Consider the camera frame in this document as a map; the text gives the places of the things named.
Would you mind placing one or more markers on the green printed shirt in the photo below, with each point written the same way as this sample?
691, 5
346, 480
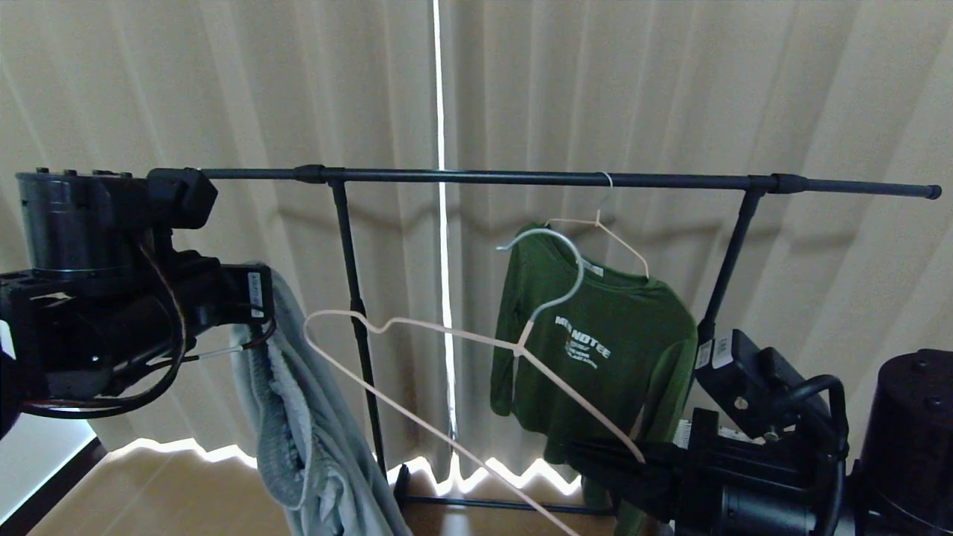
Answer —
633, 387

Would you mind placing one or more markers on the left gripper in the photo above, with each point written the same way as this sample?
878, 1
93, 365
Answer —
231, 294

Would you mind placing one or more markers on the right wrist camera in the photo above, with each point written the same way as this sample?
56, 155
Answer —
744, 387

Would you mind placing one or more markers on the pink clothes hanger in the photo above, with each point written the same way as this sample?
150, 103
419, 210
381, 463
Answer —
447, 331
625, 249

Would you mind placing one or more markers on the beige curtain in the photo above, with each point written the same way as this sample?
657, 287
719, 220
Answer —
670, 89

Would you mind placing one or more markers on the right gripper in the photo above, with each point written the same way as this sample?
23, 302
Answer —
744, 491

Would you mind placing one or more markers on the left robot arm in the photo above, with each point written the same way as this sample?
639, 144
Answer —
67, 223

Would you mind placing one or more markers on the black clothes rack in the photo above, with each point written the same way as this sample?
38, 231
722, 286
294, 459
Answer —
521, 177

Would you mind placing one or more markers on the pale grey garment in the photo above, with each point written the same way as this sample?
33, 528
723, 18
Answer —
313, 447

